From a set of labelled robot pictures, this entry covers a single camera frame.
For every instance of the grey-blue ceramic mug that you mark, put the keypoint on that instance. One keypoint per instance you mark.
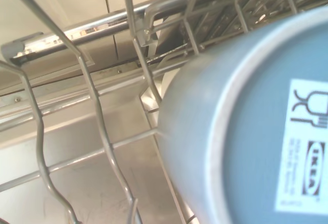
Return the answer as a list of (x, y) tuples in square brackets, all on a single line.
[(246, 131)]

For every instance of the stainless steel dishwasher tub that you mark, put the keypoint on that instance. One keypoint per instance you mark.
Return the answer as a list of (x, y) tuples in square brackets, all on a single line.
[(84, 172)]

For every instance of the chrome rack slide rail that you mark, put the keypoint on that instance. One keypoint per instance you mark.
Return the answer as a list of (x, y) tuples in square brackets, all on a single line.
[(102, 26)]

